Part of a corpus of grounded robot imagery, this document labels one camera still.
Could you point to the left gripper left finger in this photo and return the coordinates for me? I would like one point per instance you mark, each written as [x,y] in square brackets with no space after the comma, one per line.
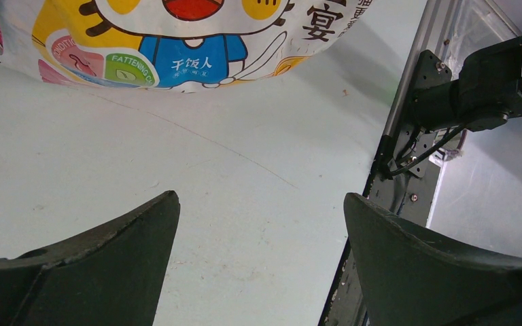
[108,275]

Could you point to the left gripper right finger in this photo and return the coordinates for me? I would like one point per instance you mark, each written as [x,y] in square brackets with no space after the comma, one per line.
[412,275]

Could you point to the colourful pet food bag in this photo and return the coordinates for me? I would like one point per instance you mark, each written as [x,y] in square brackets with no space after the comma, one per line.
[180,45]

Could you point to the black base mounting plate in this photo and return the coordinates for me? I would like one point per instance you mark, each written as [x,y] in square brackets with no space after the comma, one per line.
[409,195]

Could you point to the aluminium front frame rail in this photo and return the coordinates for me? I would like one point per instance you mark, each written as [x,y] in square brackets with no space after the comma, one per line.
[448,32]

